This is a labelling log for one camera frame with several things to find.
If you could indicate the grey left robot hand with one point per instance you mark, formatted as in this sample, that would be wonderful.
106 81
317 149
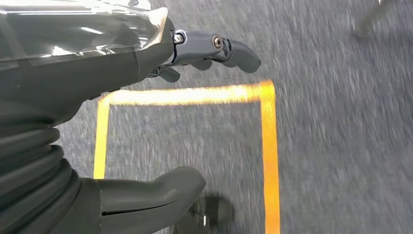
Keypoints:
80 64

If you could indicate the steel workbench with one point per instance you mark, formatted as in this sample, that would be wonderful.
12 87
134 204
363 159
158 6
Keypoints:
371 17

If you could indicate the yellow floor tape rectangle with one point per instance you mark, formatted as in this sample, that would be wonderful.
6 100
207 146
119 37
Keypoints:
193 95

